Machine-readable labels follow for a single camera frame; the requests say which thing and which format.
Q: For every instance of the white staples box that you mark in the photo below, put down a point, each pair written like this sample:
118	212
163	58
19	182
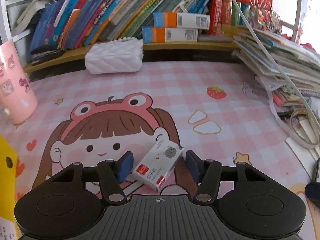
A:
158	164

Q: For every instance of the pink checkered cartoon desk mat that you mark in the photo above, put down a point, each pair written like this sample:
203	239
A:
218	110

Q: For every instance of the stack of papers and magazines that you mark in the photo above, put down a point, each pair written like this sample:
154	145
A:
299	63

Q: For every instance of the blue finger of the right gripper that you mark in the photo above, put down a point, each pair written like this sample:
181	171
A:
312	190

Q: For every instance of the yellow cardboard box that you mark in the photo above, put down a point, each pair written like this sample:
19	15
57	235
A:
7	187

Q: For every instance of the pink cylindrical pen holder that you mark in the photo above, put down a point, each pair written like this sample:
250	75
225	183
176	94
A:
17	97

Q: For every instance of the white quilted pearl purse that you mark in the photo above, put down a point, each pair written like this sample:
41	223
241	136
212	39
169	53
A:
124	55

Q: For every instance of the orange blue white box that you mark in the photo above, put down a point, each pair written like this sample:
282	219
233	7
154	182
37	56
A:
161	35
180	20

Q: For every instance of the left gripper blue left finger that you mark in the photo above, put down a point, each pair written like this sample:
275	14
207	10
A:
111	175

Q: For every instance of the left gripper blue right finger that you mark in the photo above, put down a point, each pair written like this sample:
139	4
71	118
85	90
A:
206	174

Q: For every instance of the orange blue white box upper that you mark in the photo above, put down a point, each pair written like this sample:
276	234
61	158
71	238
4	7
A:
180	20

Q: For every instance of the orange blue white box lower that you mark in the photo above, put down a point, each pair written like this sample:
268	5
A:
161	35

